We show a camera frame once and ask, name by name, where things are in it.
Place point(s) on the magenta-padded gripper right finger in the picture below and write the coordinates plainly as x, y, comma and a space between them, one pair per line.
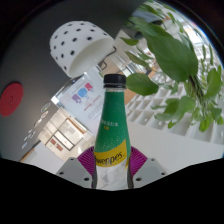
150, 171

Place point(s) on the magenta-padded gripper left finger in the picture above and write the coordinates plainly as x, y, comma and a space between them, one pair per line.
75, 172

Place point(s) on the potted green leafy plant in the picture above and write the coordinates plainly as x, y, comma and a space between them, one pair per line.
173, 56

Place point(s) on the green plastic drink bottle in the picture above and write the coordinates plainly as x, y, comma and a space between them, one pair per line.
111, 133

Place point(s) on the flat round red coaster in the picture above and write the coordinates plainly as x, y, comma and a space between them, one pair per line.
10, 99

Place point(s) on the clear acrylic sign stand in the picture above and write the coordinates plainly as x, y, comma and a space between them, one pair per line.
83, 100

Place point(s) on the white dotted ceramic cup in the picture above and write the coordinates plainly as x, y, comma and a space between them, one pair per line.
71, 43

